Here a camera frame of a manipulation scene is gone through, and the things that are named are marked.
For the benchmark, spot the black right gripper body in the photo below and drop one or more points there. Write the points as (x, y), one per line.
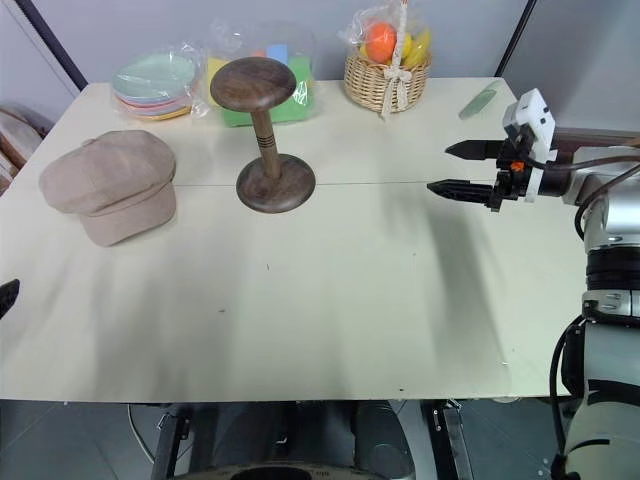
(506, 182)

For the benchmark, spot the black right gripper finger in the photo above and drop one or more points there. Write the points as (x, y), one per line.
(472, 149)
(460, 189)

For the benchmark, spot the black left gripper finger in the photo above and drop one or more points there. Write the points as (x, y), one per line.
(8, 297)

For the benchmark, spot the beige newsboy cap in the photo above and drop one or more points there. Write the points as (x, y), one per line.
(110, 180)

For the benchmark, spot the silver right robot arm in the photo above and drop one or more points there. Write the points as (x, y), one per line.
(610, 300)

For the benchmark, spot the dark wooden hat stand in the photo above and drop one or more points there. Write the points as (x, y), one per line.
(262, 145)

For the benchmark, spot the pale green flat scraper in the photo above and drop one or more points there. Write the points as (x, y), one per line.
(477, 102)

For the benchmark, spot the dark brown wooden bar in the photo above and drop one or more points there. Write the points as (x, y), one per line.
(595, 137)

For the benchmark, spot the yellow toy bananas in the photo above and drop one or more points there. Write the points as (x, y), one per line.
(416, 50)

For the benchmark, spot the orange toy fruit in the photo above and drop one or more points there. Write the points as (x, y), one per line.
(381, 41)

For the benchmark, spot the brown wooden furniture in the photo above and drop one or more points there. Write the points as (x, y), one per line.
(17, 140)

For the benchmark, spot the bagged colourful foam blocks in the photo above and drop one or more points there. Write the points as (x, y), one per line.
(295, 102)

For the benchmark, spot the black metal table leg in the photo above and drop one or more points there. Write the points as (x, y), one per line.
(170, 440)
(452, 440)

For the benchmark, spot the stack of pastel plates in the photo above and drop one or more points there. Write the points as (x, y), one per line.
(152, 82)

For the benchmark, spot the grey rounded shape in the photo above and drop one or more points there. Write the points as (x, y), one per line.
(382, 440)

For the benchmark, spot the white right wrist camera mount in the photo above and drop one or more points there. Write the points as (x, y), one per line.
(537, 120)

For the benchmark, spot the dark wall post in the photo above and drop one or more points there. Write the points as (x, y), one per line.
(60, 40)
(517, 35)

